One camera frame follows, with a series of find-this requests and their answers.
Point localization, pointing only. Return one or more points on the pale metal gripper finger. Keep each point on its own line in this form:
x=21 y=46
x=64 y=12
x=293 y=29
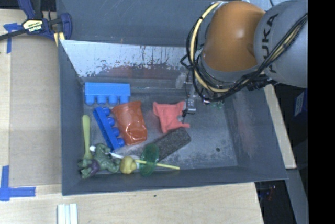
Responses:
x=191 y=106

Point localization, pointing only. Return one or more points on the red cloth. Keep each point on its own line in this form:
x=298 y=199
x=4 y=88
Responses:
x=168 y=115

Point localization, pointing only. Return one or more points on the grey metal bin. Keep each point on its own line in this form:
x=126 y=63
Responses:
x=209 y=139

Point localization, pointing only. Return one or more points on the dark green flat block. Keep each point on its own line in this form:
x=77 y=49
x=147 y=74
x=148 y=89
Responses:
x=172 y=141

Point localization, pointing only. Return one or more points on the orange plastic cup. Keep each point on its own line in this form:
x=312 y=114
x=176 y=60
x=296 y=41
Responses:
x=131 y=123

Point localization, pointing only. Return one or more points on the green disc on yellow stick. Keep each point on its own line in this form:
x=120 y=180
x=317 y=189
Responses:
x=149 y=160

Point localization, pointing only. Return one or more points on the slim blue toy brick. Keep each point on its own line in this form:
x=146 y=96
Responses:
x=108 y=126

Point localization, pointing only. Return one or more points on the large blue toy brick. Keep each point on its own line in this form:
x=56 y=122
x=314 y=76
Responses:
x=107 y=89

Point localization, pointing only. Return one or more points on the yellow rubber toy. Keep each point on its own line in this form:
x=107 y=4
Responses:
x=127 y=165

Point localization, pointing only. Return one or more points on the thin white stick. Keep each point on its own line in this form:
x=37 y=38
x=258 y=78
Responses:
x=116 y=155

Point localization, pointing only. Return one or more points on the green toy figure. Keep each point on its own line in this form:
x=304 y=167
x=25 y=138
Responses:
x=102 y=161

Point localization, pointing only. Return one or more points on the yellow-green plastic spoon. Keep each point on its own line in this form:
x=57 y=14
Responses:
x=86 y=134

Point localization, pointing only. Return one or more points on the pale wood flat board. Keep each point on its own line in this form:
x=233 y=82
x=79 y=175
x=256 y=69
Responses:
x=34 y=113

